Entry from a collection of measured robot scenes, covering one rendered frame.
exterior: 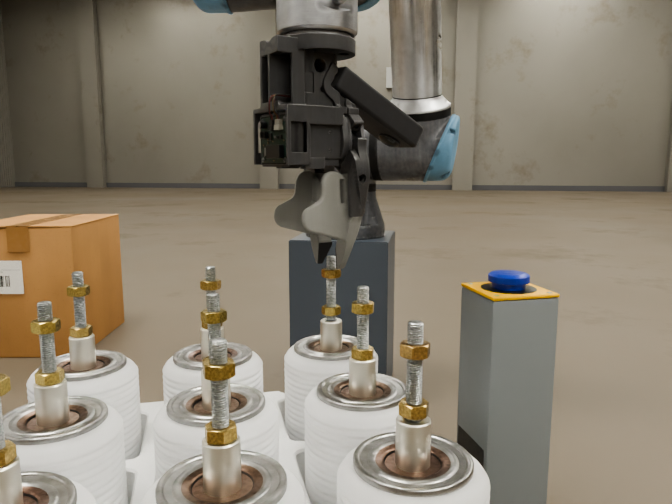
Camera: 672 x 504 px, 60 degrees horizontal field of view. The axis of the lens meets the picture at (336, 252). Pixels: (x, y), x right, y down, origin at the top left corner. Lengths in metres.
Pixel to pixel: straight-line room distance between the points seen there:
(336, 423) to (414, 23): 0.71
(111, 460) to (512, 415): 0.36
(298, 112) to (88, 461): 0.32
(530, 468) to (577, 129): 9.02
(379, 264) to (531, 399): 0.49
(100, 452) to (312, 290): 0.66
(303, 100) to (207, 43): 9.68
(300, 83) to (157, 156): 9.91
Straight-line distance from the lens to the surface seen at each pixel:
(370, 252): 1.03
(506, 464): 0.63
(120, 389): 0.57
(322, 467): 0.49
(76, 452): 0.46
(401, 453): 0.38
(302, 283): 1.06
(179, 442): 0.45
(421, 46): 1.01
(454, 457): 0.40
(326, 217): 0.54
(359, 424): 0.46
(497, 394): 0.60
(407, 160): 1.03
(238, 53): 10.01
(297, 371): 0.58
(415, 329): 0.36
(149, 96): 10.53
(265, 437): 0.46
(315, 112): 0.53
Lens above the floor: 0.44
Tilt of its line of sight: 9 degrees down
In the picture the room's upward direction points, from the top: straight up
